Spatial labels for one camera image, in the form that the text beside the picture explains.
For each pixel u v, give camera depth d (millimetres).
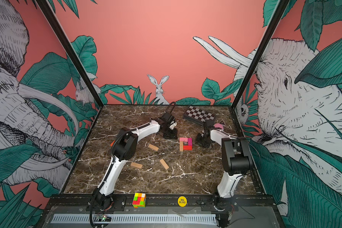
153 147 956
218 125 1051
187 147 961
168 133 891
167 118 856
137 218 701
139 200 703
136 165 871
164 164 880
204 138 757
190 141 982
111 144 961
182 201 750
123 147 604
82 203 762
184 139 990
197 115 1108
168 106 1213
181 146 954
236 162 497
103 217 701
